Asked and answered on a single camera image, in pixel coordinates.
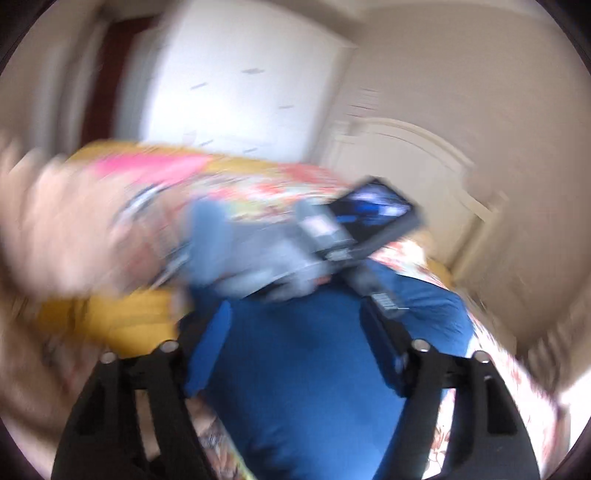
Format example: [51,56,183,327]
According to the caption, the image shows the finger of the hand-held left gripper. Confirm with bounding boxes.
[341,259,408,320]

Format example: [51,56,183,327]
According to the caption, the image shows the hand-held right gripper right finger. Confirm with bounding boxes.
[359,304,542,480]

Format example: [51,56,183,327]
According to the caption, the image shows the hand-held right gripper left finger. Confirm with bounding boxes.
[51,301,233,480]

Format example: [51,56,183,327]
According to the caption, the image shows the blue quilted jacket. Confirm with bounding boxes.
[178,258,476,480]

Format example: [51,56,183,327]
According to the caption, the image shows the person's left forearm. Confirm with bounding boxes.
[0,152,195,301]

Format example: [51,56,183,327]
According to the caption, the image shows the floral bed quilt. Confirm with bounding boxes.
[69,143,568,480]

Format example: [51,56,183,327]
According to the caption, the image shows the yellow bed sheet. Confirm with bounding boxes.
[41,286,185,356]

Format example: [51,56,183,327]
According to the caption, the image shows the white headboard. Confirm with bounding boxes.
[318,115,513,287]

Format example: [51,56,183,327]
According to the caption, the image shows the white wardrobe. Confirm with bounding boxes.
[129,0,356,167]

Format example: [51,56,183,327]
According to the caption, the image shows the dark brown door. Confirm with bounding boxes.
[78,18,158,144]

